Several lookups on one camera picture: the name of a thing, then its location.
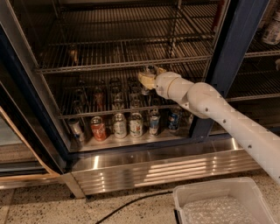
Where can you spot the blue silver redbull can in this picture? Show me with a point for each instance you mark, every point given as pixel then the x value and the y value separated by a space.
pixel 148 70

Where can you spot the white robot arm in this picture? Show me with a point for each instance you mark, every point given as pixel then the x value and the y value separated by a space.
pixel 205 101

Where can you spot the blue silver energy can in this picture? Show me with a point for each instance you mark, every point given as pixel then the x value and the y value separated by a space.
pixel 154 118

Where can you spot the blue pepsi can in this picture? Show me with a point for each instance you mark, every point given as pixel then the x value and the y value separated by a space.
pixel 174 116

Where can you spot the white green soda can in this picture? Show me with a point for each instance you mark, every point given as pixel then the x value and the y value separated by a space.
pixel 119 126

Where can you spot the red cola can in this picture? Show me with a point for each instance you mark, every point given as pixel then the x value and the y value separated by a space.
pixel 98 128

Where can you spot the silver can far left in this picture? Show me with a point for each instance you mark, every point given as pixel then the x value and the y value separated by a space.
pixel 75 127

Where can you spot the dark blue fridge pillar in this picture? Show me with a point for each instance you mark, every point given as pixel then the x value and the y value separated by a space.
pixel 238 29

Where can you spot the steel fridge base grille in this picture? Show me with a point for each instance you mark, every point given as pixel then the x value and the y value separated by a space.
pixel 126 169

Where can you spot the white can right compartment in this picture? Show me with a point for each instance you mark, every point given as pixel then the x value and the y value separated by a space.
pixel 271 34

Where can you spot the open glass fridge door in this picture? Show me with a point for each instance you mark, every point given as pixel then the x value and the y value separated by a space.
pixel 28 154

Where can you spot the bubble wrap sheet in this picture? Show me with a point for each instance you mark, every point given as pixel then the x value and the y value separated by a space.
pixel 221 210

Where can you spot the clear plastic bin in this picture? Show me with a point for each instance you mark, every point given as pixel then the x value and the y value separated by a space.
pixel 243 189

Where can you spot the upper wire fridge shelf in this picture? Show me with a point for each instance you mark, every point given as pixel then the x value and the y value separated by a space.
pixel 77 54

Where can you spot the wire fridge shelf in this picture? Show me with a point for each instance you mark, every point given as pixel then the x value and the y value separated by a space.
pixel 109 96
pixel 77 54

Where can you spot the middle wire fridge shelf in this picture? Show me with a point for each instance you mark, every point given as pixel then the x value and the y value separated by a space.
pixel 109 96

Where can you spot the right compartment wire shelf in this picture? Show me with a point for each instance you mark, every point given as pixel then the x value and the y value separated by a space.
pixel 258 76

